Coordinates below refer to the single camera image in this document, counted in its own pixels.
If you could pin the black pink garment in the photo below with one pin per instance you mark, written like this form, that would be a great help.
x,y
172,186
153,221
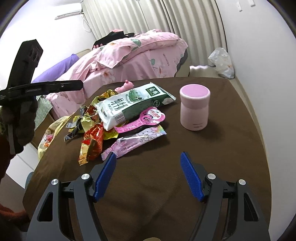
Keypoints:
x,y
113,35

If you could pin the pink floral bed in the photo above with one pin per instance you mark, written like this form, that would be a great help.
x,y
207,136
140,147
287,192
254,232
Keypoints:
x,y
67,102

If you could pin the white plastic bag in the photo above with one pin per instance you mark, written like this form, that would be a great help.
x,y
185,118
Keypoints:
x,y
222,61

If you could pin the striped beige curtain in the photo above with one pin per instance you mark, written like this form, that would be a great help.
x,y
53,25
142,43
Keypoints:
x,y
197,22

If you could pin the pink cylindrical container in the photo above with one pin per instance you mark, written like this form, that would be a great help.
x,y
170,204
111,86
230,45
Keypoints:
x,y
194,110

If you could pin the pink pig toy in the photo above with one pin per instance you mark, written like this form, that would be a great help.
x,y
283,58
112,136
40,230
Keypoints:
x,y
125,87

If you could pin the yellow trash bag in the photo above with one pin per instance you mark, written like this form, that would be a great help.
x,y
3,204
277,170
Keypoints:
x,y
50,134

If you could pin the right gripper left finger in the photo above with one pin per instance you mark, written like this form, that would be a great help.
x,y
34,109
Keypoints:
x,y
69,207

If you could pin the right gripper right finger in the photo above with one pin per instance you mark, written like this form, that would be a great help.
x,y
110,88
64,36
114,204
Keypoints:
x,y
244,217

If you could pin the gloved left hand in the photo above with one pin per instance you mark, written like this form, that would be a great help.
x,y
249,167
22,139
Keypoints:
x,y
24,127

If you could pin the white wall socket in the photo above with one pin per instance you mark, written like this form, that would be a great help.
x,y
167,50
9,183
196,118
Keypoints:
x,y
251,3

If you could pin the purple pillow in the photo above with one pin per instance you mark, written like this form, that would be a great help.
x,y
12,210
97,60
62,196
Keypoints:
x,y
57,70

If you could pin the yellow foil wrapper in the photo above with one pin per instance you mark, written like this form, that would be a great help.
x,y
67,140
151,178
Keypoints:
x,y
94,112

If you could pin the beige headboard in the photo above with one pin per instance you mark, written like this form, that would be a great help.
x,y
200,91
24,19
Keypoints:
x,y
82,53

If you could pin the pink spoon-shaped package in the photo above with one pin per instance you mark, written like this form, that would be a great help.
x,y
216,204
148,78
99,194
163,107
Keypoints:
x,y
149,117

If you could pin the green white milk carton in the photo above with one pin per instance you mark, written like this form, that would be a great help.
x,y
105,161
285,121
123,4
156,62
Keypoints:
x,y
127,105

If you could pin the pink purple snack wrapper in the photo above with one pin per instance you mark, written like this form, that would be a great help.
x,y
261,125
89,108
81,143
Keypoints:
x,y
126,144

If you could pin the pink floral duvet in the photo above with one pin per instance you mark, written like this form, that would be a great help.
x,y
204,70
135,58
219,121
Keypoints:
x,y
154,54

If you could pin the red gold snack wrapper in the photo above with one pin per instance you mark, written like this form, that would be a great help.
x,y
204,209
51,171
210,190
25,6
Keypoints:
x,y
92,144

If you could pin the black foil wrapper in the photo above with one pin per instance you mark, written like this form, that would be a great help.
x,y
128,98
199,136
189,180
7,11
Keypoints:
x,y
75,128

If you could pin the green checked cloth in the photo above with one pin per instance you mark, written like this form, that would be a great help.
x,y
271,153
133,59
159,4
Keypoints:
x,y
44,107

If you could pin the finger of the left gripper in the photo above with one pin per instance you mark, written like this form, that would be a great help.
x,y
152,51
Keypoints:
x,y
50,86

